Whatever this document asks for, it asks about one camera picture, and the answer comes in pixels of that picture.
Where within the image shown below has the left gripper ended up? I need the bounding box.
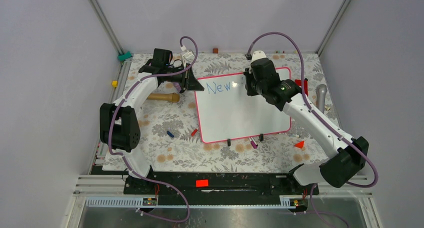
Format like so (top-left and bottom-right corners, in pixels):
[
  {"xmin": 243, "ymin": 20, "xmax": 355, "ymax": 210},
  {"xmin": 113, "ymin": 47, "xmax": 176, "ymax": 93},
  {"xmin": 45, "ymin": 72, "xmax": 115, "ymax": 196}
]
[{"xmin": 165, "ymin": 63, "xmax": 204, "ymax": 91}]

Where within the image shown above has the pink framed whiteboard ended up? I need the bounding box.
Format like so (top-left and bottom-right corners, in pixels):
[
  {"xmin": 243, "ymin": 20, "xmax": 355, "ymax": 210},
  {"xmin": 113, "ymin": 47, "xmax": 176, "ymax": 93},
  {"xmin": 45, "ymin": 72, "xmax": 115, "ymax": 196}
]
[{"xmin": 194, "ymin": 72, "xmax": 292, "ymax": 144}]

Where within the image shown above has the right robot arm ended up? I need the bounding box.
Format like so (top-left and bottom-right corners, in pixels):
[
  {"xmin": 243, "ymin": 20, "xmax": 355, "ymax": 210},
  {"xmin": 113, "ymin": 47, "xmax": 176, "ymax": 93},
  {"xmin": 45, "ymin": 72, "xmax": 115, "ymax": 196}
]
[{"xmin": 243, "ymin": 57, "xmax": 369, "ymax": 194}]

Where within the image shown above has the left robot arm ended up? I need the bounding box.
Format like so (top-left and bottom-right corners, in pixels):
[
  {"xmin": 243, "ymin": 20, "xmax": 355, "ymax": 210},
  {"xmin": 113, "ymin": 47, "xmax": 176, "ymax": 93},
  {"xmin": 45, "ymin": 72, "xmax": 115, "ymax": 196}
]
[{"xmin": 99, "ymin": 47, "xmax": 204, "ymax": 194}]

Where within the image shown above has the gold toy microphone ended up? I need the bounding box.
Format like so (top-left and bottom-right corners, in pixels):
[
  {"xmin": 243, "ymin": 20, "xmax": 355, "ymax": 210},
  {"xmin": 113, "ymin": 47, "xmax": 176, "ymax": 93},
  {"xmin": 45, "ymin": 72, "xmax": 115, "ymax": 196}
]
[{"xmin": 147, "ymin": 93, "xmax": 180, "ymax": 103}]

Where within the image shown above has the red small box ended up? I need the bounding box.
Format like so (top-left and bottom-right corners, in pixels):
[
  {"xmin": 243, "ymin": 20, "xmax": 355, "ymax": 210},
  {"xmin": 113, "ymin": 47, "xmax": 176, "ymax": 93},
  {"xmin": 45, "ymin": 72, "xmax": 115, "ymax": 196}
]
[{"xmin": 294, "ymin": 78, "xmax": 309, "ymax": 96}]

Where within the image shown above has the red capped marker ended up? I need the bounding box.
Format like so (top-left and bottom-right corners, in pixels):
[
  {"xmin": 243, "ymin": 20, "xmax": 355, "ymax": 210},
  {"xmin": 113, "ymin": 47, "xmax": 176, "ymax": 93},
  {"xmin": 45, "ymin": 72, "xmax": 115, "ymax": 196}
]
[{"xmin": 190, "ymin": 128, "xmax": 198, "ymax": 137}]

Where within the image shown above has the silver toy microphone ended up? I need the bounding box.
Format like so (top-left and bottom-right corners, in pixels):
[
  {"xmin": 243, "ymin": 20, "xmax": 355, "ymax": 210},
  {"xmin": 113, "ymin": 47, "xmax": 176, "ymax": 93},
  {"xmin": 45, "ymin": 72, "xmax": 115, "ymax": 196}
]
[{"xmin": 315, "ymin": 84, "xmax": 328, "ymax": 113}]

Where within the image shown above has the magenta capped marker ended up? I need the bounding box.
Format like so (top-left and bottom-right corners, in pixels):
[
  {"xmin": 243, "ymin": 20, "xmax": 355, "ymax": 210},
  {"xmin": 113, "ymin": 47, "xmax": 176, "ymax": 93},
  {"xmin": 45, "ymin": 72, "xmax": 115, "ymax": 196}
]
[{"xmin": 249, "ymin": 137, "xmax": 258, "ymax": 149}]

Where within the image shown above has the teal corner clamp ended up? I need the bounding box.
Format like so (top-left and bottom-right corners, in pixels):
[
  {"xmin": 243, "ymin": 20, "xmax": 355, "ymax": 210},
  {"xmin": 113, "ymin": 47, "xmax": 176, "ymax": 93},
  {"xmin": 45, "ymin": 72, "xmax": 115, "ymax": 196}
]
[{"xmin": 117, "ymin": 51, "xmax": 133, "ymax": 62}]

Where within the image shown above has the yellow small cube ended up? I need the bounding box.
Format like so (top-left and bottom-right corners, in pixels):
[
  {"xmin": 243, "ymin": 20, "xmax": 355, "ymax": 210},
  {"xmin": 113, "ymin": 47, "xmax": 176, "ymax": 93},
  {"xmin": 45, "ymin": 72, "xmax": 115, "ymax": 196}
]
[{"xmin": 111, "ymin": 80, "xmax": 118, "ymax": 88}]

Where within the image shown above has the red triangular block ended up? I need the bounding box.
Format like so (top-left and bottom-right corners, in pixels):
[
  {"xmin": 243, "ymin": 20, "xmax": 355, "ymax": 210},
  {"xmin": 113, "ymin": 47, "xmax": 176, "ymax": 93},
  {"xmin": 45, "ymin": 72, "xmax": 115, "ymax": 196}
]
[{"xmin": 294, "ymin": 140, "xmax": 305, "ymax": 149}]

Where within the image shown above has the red tape label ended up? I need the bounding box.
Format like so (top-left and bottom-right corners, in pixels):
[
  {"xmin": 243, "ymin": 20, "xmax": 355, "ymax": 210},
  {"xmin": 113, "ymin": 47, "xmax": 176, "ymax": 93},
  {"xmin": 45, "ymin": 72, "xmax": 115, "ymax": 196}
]
[{"xmin": 195, "ymin": 179, "xmax": 209, "ymax": 188}]

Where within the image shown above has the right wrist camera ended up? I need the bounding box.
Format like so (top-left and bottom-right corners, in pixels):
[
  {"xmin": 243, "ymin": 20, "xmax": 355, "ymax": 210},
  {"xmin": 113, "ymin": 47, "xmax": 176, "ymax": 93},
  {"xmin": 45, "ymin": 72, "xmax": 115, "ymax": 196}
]
[{"xmin": 250, "ymin": 50, "xmax": 267, "ymax": 63}]

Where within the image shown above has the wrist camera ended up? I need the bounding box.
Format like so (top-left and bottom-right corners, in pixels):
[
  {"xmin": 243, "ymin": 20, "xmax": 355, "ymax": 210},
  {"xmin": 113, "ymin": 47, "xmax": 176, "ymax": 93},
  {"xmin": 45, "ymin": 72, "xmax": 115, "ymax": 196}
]
[
  {"xmin": 180, "ymin": 45, "xmax": 195, "ymax": 63},
  {"xmin": 250, "ymin": 50, "xmax": 267, "ymax": 63}
]

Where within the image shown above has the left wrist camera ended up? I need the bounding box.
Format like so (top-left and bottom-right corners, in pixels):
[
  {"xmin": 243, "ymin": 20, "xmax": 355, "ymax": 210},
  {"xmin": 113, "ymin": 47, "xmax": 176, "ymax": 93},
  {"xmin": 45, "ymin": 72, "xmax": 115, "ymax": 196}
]
[{"xmin": 180, "ymin": 45, "xmax": 195, "ymax": 63}]

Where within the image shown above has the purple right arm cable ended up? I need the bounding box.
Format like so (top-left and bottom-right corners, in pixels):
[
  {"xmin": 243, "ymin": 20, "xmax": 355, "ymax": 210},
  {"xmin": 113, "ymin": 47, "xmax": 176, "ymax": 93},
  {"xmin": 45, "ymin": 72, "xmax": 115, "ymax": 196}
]
[{"xmin": 245, "ymin": 31, "xmax": 379, "ymax": 227}]

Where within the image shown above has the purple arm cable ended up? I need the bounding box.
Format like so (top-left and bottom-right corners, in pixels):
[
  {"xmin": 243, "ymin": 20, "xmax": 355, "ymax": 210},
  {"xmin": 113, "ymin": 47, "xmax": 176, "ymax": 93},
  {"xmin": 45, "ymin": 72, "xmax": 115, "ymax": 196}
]
[
  {"xmin": 107, "ymin": 36, "xmax": 199, "ymax": 223},
  {"xmin": 245, "ymin": 31, "xmax": 379, "ymax": 227}
]

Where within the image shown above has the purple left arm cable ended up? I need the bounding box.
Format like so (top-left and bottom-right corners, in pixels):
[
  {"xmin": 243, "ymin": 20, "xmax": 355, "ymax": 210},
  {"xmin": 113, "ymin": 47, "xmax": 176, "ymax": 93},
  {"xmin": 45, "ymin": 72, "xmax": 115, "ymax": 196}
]
[{"xmin": 107, "ymin": 36, "xmax": 199, "ymax": 223}]

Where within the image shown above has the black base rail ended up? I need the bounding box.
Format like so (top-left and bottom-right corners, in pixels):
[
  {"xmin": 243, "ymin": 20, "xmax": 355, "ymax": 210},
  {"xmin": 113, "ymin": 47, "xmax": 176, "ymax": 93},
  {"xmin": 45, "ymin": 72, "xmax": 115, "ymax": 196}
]
[{"xmin": 90, "ymin": 165, "xmax": 321, "ymax": 198}]

